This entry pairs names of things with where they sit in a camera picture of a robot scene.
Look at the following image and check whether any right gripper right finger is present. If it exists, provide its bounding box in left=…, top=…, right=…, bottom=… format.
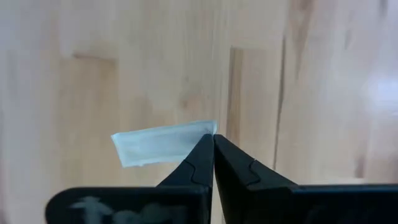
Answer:
left=213, top=134, right=298, bottom=224

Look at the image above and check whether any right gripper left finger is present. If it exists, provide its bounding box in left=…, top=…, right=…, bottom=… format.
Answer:
left=157, top=133, right=215, bottom=224

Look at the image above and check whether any white bandage strip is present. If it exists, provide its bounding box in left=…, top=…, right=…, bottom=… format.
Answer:
left=111, top=119, right=218, bottom=168

